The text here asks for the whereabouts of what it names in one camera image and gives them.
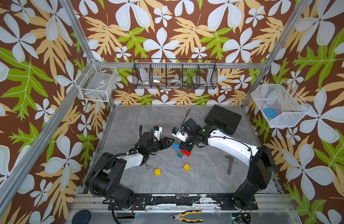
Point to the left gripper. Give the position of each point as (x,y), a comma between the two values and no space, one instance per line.
(160,144)

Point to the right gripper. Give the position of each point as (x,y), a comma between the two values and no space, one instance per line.
(187,141)

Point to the red long brick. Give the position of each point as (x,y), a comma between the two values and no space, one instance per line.
(186,153)

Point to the blue square brick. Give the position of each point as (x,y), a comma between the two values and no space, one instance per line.
(179,154)

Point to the light blue long brick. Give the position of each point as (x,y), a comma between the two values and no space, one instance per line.
(175,146)

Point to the yellow square brick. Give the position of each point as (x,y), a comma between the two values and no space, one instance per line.
(186,167)
(157,172)

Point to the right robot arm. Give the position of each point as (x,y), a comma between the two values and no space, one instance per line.
(259,159)

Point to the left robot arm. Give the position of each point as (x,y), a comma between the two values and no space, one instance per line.
(104,178)

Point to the black plastic tool case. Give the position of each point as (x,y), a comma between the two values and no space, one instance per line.
(223,119)

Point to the grey metal file tool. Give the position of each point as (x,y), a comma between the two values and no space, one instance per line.
(231,160)

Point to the small electronics board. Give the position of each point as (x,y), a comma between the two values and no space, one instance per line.
(242,219)

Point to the blue object in basket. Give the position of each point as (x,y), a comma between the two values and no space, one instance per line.
(270,113)

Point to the black round disc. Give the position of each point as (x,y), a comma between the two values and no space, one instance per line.
(82,217)

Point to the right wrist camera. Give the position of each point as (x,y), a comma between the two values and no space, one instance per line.
(177,133)

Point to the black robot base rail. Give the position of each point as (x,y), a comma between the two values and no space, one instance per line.
(224,201)

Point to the black wire basket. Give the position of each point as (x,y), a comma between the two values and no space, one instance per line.
(165,73)

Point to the white wire basket left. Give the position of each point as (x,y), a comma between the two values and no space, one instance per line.
(96,82)

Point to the white wire basket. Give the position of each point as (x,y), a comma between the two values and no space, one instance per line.
(96,82)
(289,105)

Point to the white wire basket right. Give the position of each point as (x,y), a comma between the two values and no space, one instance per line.
(289,105)

